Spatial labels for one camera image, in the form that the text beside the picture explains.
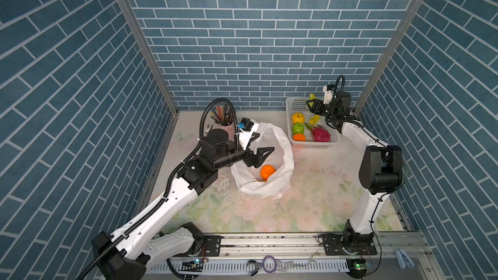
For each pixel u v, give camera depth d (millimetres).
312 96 937
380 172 524
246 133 545
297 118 1089
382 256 680
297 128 1046
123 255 371
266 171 912
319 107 847
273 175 817
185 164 525
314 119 1087
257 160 573
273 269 692
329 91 849
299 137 1021
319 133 1019
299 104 1158
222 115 990
